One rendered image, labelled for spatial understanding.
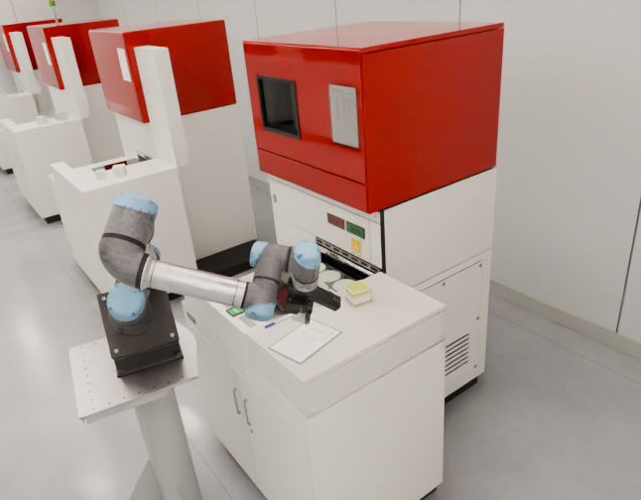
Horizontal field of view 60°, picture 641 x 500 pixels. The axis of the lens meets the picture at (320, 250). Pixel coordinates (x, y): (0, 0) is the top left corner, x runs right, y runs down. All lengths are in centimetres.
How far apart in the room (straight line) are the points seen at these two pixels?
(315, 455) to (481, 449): 114
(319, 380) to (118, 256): 69
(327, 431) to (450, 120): 126
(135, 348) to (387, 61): 133
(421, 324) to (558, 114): 174
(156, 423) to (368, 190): 119
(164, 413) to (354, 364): 83
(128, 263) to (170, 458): 113
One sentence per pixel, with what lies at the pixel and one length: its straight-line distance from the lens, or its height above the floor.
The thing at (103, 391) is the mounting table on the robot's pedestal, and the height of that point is 82.
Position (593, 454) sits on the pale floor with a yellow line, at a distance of 294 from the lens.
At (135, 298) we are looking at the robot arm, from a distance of 189.
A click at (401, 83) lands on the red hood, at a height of 167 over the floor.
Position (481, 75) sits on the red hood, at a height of 163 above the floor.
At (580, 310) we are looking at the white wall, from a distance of 363.
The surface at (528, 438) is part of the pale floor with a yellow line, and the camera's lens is 294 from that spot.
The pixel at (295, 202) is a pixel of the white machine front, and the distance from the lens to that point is 260.
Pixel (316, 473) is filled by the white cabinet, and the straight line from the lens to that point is 196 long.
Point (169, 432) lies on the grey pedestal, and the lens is 234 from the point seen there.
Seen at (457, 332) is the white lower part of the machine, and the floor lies 44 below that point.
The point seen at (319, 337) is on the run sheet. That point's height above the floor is 97.
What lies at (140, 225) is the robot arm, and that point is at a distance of 153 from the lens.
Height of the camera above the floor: 204
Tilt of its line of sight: 26 degrees down
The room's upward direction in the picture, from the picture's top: 5 degrees counter-clockwise
